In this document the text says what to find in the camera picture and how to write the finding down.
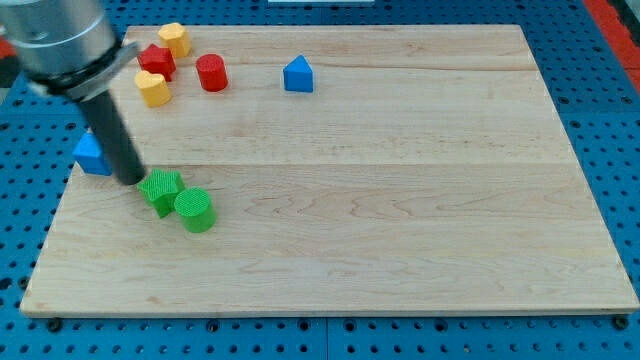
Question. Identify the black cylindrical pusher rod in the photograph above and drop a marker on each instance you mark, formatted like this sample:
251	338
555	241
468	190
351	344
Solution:
107	124

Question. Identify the blue cube block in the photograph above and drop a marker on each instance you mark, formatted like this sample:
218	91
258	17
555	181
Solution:
90	156

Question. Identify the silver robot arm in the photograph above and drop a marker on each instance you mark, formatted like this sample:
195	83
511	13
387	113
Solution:
69	48

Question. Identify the blue triangle block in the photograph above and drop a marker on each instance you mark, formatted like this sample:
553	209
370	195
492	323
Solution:
298	76

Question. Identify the green star block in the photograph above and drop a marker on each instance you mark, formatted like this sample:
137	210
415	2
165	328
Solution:
160	189

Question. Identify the yellow heart block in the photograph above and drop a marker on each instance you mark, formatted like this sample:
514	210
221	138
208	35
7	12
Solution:
153	88

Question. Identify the green cylinder block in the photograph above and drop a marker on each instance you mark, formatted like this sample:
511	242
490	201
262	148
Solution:
195	209

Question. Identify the red star block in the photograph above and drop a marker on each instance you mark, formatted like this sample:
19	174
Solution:
157	60

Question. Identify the red cylinder block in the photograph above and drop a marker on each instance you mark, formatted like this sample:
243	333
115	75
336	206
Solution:
212	72

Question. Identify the yellow hexagon block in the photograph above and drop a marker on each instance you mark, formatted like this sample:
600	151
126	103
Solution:
175	37

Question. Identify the wooden board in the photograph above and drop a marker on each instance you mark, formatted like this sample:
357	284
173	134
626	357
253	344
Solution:
427	174

